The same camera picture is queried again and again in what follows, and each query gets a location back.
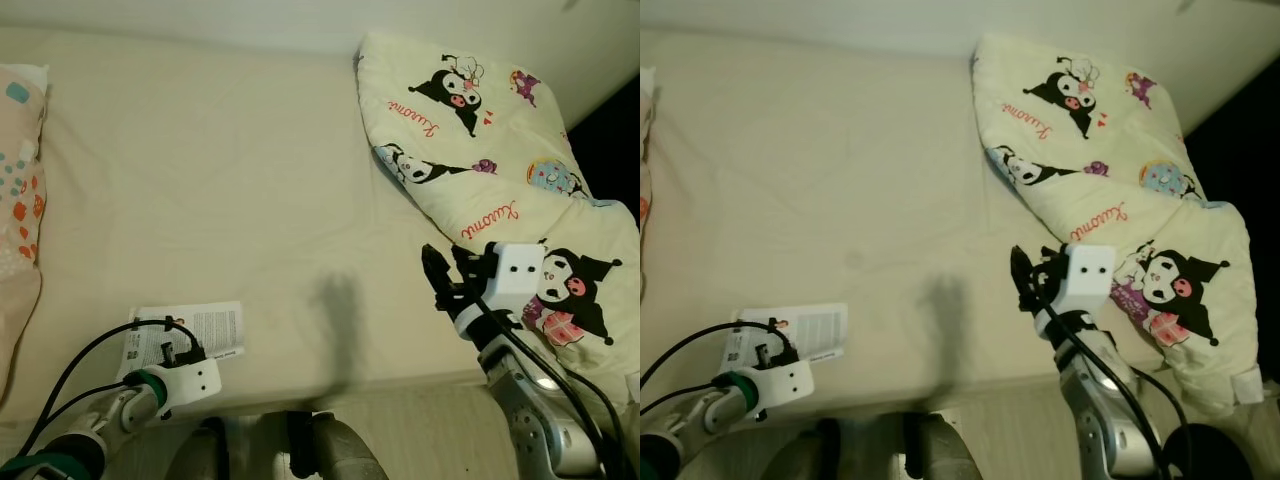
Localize white paperback book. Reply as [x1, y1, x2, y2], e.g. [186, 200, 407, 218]
[118, 302, 246, 381]
[725, 303, 849, 381]

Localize grey robot leg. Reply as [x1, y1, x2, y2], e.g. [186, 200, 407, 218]
[790, 418, 851, 480]
[290, 410, 391, 480]
[905, 410, 986, 480]
[165, 418, 231, 480]

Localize pink pillow with orange print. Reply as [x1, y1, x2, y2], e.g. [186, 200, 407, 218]
[0, 65, 49, 401]
[640, 65, 656, 231]

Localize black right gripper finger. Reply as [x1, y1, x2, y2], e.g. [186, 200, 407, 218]
[421, 243, 453, 307]
[1010, 243, 1041, 311]

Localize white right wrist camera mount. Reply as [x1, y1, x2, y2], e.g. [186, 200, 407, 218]
[1060, 245, 1116, 319]
[480, 243, 548, 321]

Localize cream sheeted bed mattress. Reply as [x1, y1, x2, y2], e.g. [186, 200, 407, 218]
[0, 25, 640, 421]
[640, 25, 1251, 421]

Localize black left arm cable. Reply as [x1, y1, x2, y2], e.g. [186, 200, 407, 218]
[640, 320, 791, 421]
[20, 318, 201, 461]

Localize grey robot left leg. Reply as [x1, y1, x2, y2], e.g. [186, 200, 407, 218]
[790, 418, 851, 480]
[165, 418, 231, 480]

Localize cream cartoon print quilt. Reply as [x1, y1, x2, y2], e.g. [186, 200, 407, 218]
[972, 33, 1263, 416]
[357, 30, 640, 411]

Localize black round floor object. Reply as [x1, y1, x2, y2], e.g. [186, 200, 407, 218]
[1165, 425, 1256, 480]

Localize grey robot right leg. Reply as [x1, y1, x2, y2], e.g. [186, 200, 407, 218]
[290, 410, 391, 480]
[905, 410, 986, 480]

